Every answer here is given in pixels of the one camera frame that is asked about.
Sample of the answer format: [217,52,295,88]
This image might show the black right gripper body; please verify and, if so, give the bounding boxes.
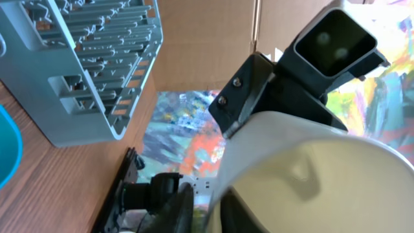
[208,52,347,139]

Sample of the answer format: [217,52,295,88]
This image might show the grey dishwasher rack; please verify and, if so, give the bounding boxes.
[1,0,163,147]

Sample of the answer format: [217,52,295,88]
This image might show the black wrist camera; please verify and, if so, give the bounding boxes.
[274,6,389,98]

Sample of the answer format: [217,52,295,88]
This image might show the teal plastic tray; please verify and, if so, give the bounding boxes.
[0,105,23,188]

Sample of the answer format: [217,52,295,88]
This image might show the white cup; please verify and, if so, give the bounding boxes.
[204,111,413,232]

